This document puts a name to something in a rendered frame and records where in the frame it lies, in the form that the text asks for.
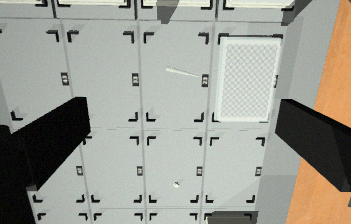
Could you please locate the white pipette tip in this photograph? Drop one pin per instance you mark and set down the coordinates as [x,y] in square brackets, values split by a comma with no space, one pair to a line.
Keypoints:
[171,69]

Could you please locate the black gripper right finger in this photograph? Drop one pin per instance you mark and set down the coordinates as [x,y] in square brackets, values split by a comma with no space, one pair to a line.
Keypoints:
[320,140]

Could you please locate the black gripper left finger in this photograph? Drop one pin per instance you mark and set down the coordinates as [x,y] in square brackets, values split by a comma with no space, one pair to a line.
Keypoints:
[39,149]

